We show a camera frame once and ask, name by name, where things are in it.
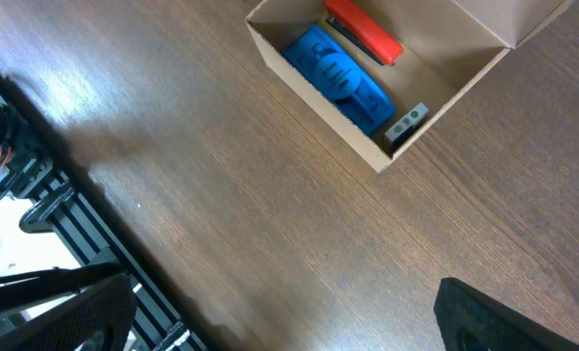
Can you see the black aluminium frame rail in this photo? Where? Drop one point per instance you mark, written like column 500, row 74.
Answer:
column 92, row 237

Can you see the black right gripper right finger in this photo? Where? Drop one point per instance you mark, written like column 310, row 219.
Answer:
column 470, row 320

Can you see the blue plastic tray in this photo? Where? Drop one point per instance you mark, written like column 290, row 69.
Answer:
column 336, row 75

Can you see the open cardboard box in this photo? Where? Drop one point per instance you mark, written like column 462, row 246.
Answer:
column 449, row 45

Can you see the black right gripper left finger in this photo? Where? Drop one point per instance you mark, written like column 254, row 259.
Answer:
column 101, row 316

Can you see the orange black stapler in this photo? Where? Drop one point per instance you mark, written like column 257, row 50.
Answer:
column 359, row 28

